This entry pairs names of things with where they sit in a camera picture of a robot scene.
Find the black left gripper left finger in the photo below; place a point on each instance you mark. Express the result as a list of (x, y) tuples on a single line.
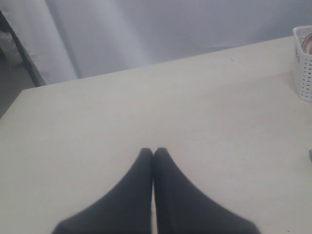
[(125, 209)]

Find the white perforated plastic basket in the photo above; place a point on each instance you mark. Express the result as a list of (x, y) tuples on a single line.
[(302, 64)]

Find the dark metal frame post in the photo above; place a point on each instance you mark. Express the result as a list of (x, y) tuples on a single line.
[(32, 71)]

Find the silver fork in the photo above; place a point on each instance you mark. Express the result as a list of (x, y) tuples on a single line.
[(310, 154)]

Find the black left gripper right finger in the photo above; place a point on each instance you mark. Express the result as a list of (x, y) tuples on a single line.
[(181, 208)]

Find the white backdrop curtain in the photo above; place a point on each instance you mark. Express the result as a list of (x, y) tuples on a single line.
[(72, 39)]

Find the round brown wooden plate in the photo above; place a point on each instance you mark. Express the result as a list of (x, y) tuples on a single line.
[(307, 44)]

